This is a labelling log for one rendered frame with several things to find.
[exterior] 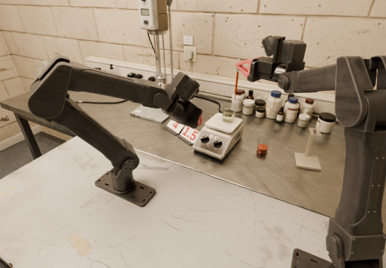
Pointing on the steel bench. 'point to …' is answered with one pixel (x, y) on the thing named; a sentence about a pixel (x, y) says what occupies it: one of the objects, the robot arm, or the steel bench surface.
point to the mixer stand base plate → (150, 113)
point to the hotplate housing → (226, 144)
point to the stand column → (170, 32)
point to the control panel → (211, 142)
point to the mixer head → (152, 5)
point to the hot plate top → (216, 123)
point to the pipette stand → (306, 162)
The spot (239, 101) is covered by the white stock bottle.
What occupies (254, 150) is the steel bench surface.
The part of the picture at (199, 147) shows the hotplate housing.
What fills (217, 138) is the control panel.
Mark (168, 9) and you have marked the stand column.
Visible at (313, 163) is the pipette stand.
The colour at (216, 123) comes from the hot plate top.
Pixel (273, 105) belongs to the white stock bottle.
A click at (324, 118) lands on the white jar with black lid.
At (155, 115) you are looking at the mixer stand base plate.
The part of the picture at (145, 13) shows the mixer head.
